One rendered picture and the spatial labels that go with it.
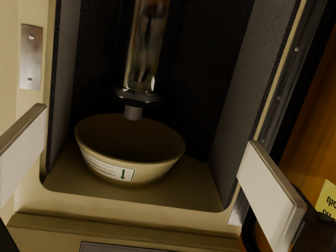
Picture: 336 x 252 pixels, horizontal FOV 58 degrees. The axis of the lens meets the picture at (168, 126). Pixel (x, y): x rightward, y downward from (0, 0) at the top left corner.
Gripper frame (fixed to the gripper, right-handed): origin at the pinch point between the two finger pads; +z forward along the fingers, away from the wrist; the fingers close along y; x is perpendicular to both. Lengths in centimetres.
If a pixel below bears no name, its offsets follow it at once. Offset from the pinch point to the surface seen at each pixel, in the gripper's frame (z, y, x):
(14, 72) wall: 60, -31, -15
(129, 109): 25.9, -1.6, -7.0
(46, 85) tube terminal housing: 20.1, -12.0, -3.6
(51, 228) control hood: 15.3, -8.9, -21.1
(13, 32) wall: 60, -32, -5
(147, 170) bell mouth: 19.8, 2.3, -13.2
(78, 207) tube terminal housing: 17.5, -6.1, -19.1
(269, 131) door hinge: 17.5, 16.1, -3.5
